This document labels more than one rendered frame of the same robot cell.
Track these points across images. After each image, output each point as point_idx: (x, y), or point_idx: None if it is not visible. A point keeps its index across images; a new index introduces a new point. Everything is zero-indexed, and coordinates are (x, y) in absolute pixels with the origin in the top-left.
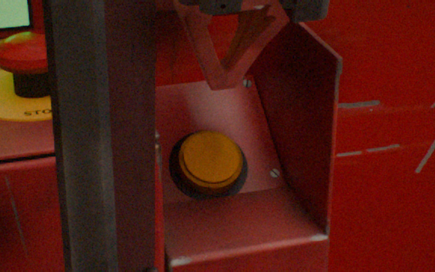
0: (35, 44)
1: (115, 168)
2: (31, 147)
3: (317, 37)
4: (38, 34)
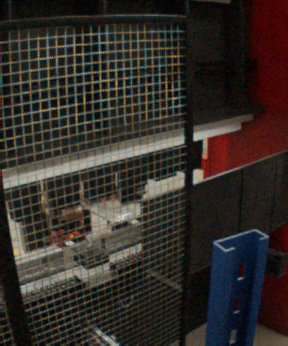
0: (74, 232)
1: None
2: (71, 233)
3: (51, 237)
4: (75, 233)
